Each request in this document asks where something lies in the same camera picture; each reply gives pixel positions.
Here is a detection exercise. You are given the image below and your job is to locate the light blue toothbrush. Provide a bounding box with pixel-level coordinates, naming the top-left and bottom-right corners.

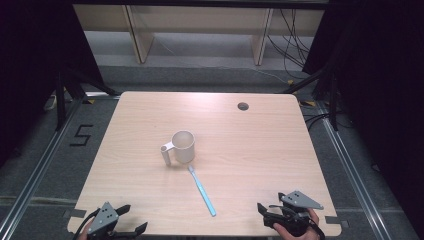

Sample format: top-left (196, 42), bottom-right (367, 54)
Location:
top-left (187, 164), bottom-right (217, 218)

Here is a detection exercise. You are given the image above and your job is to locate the bundle of black cables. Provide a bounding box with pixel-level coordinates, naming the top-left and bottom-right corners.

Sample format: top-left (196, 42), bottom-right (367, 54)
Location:
top-left (266, 8), bottom-right (314, 80)

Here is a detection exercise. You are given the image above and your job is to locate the white plastic cup with handle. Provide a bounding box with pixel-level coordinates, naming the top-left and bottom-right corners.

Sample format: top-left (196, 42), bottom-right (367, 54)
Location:
top-left (160, 129), bottom-right (196, 167)

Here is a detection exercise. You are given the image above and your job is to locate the light wooden shelf unit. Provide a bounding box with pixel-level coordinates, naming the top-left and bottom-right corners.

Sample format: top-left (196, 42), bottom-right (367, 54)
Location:
top-left (72, 4), bottom-right (326, 66)

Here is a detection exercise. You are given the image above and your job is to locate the black curtain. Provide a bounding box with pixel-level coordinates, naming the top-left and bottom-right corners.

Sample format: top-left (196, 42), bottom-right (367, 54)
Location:
top-left (301, 0), bottom-right (424, 231)
top-left (0, 0), bottom-right (105, 168)

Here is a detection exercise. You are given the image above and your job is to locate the black wrist strap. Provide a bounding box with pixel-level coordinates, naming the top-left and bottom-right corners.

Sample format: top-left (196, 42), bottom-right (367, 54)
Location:
top-left (308, 218), bottom-right (327, 240)

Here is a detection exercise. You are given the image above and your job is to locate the person's right hand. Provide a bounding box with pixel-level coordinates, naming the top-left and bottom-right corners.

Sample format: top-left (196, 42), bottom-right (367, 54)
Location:
top-left (272, 208), bottom-right (322, 240)

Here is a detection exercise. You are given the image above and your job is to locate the black metal stand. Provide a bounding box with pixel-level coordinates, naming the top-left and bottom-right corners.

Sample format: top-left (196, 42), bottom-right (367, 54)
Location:
top-left (282, 63), bottom-right (340, 132)
top-left (54, 64), bottom-right (120, 132)

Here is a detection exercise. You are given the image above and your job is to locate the aluminium floor rail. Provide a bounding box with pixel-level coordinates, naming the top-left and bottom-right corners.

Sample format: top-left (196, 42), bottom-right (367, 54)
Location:
top-left (0, 95), bottom-right (120, 240)
top-left (314, 99), bottom-right (403, 240)

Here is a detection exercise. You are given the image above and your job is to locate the black floor cable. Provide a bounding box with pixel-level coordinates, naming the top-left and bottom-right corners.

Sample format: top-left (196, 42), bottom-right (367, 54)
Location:
top-left (302, 112), bottom-right (354, 132)

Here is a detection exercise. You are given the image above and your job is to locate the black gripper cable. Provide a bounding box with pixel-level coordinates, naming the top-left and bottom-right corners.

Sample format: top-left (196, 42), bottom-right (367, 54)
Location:
top-left (71, 207), bottom-right (102, 240)

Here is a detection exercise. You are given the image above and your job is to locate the person's left hand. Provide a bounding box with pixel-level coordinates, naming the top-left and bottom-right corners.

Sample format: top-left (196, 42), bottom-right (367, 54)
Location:
top-left (78, 218), bottom-right (98, 240)

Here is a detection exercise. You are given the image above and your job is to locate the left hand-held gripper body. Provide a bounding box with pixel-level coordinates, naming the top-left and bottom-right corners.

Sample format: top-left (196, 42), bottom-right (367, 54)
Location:
top-left (87, 201), bottom-right (130, 240)

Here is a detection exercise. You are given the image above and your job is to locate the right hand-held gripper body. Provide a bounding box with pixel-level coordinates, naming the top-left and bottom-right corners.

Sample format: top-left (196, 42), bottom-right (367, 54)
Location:
top-left (262, 190), bottom-right (325, 238)

